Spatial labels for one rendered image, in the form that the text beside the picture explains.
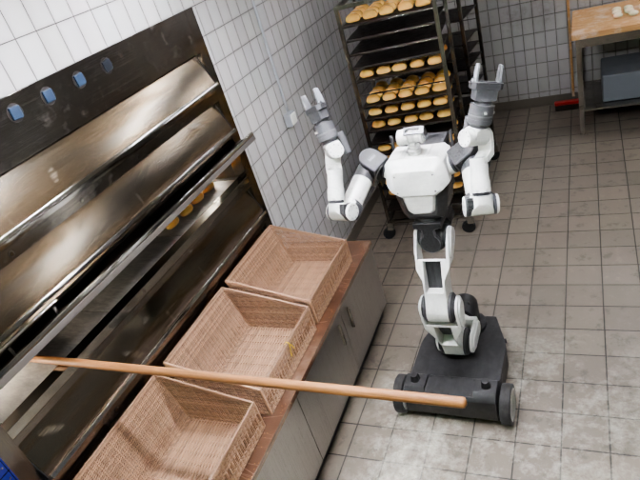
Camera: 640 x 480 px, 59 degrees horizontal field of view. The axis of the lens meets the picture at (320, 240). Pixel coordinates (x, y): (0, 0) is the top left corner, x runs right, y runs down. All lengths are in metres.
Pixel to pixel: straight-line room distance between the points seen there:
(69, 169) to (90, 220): 0.22
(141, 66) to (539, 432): 2.49
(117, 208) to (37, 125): 0.46
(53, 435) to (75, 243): 0.70
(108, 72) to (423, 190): 1.39
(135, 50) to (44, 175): 0.76
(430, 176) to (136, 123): 1.28
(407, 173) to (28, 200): 1.44
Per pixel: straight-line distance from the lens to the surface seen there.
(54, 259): 2.29
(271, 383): 1.76
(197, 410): 2.67
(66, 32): 2.49
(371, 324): 3.47
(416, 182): 2.42
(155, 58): 2.83
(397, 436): 3.08
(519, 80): 6.38
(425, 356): 3.19
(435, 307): 2.71
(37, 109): 2.32
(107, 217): 2.46
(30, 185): 2.26
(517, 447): 2.97
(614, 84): 5.66
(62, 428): 2.38
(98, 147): 2.47
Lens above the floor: 2.35
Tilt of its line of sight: 29 degrees down
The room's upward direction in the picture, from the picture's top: 18 degrees counter-clockwise
